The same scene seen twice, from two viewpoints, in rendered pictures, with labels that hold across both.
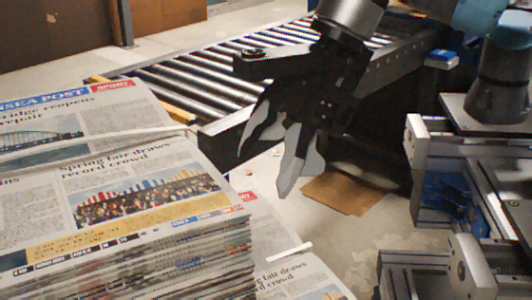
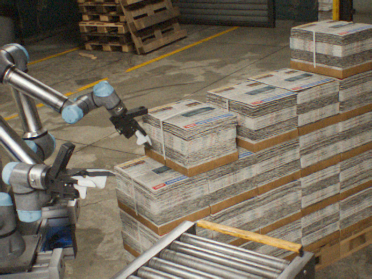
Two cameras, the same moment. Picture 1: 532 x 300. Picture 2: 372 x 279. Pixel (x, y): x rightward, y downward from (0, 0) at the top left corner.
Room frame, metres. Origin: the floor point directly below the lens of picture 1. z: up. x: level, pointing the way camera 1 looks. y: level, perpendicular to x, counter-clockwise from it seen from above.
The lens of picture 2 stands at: (3.19, -0.04, 1.97)
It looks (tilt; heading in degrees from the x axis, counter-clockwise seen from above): 21 degrees down; 175
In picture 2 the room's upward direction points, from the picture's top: 5 degrees counter-clockwise
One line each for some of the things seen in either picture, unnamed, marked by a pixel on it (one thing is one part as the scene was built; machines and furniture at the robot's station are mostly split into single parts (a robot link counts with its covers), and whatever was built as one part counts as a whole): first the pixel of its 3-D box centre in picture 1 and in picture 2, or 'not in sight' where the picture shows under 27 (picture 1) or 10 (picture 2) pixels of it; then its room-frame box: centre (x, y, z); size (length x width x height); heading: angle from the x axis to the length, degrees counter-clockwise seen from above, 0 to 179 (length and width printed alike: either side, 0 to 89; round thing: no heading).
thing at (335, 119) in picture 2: not in sight; (294, 116); (0.11, 0.82, 0.86); 0.38 x 0.29 x 0.04; 27
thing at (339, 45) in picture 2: not in sight; (333, 139); (-0.03, 1.09, 0.65); 0.39 x 0.30 x 1.29; 28
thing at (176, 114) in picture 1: (137, 98); (247, 235); (1.19, 0.33, 0.81); 0.43 x 0.03 x 0.02; 49
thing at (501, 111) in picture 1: (499, 92); (2, 239); (1.09, -0.56, 0.87); 0.15 x 0.15 x 0.10
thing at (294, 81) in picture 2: not in sight; (289, 79); (0.10, 0.81, 1.06); 0.37 x 0.28 x 0.01; 27
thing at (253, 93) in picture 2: not in sight; (250, 92); (0.25, 0.57, 1.06); 0.37 x 0.29 x 0.01; 28
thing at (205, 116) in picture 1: (166, 102); (233, 253); (1.25, 0.27, 0.77); 0.47 x 0.05 x 0.05; 49
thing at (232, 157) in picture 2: not in sight; (203, 159); (0.54, 0.27, 0.86); 0.29 x 0.16 x 0.04; 118
